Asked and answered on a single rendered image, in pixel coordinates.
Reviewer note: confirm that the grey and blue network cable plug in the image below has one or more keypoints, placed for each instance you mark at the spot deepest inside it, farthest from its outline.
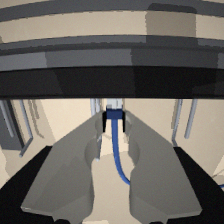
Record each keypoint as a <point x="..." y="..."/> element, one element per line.
<point x="114" y="109"/>

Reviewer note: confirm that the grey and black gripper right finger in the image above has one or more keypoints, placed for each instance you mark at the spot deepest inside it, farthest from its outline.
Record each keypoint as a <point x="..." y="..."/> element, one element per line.
<point x="167" y="185"/>

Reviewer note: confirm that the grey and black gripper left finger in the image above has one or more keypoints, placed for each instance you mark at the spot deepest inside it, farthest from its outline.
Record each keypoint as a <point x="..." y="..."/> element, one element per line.
<point x="57" y="182"/>

